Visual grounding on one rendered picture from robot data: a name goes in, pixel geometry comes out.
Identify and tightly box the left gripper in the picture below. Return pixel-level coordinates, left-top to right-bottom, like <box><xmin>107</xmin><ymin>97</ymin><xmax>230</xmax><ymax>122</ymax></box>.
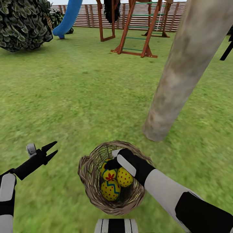
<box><xmin>23</xmin><ymin>141</ymin><xmax>58</xmax><ymax>173</ymax></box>

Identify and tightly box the wicker basket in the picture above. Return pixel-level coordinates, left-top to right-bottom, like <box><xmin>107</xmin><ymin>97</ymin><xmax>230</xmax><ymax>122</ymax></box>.
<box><xmin>77</xmin><ymin>140</ymin><xmax>150</xmax><ymax>216</ymax></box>

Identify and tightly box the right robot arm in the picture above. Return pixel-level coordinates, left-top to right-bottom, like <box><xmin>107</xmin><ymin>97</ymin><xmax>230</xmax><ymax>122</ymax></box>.
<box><xmin>105</xmin><ymin>148</ymin><xmax>233</xmax><ymax>233</ymax></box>

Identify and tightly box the easter egg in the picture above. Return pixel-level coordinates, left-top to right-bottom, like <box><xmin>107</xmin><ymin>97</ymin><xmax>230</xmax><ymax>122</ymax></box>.
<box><xmin>101</xmin><ymin>178</ymin><xmax>123</xmax><ymax>201</ymax></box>
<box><xmin>98</xmin><ymin>156</ymin><xmax>118</xmax><ymax>181</ymax></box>
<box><xmin>116</xmin><ymin>167</ymin><xmax>134</xmax><ymax>188</ymax></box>

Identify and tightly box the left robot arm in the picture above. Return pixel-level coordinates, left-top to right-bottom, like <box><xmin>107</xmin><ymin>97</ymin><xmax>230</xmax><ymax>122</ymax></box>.
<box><xmin>0</xmin><ymin>141</ymin><xmax>58</xmax><ymax>233</ymax></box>

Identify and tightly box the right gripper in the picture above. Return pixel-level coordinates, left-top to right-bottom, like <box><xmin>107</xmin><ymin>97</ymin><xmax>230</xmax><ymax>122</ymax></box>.
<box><xmin>105</xmin><ymin>157</ymin><xmax>122</xmax><ymax>171</ymax></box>

